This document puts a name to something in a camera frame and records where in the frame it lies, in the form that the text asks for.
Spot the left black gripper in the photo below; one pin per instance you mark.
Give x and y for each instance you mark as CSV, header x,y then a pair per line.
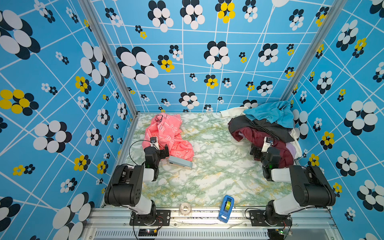
x,y
161,155

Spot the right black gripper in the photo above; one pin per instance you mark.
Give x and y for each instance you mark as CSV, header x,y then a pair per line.
x,y
254,149

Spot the pink printed cloth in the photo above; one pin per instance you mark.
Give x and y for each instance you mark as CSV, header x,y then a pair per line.
x,y
167,129

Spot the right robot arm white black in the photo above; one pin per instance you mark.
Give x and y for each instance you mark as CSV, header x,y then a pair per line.
x,y
310,188

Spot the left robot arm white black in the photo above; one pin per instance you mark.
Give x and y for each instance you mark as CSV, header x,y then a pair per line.
x,y
125,186

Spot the lavender cloth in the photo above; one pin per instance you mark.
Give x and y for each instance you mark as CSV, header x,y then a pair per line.
x,y
291,149

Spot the dark grey cloth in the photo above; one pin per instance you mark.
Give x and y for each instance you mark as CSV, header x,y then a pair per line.
x,y
275,130

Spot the teal cloth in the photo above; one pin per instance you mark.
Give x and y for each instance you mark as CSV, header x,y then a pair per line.
x,y
276,112

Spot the grey rectangular box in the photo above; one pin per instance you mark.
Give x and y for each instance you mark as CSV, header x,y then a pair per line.
x,y
178,162

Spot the clear tape roll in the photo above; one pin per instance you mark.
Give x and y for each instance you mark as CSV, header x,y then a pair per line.
x,y
185,209

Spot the blue tape dispenser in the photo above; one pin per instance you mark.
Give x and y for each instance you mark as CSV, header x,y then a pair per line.
x,y
226,209

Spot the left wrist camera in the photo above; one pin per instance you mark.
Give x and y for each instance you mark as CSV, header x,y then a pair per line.
x,y
154,142

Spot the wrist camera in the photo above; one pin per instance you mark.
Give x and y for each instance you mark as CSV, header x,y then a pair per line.
x,y
268,142
154,142

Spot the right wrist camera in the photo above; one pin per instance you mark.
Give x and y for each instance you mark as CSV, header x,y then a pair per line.
x,y
268,142

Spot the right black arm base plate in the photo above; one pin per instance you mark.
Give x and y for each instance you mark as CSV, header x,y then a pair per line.
x,y
261,218

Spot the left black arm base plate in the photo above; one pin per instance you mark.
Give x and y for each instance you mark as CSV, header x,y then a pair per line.
x,y
158,218

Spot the aluminium front rail frame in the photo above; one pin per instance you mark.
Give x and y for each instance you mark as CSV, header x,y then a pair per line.
x,y
203,224

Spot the left aluminium corner post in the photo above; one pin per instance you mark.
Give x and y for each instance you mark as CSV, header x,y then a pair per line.
x,y
107,52

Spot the aluminium corner post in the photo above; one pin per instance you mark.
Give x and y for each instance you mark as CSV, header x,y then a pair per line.
x,y
323,31
107,52

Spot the right aluminium corner post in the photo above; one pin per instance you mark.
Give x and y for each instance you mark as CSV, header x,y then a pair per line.
x,y
323,31

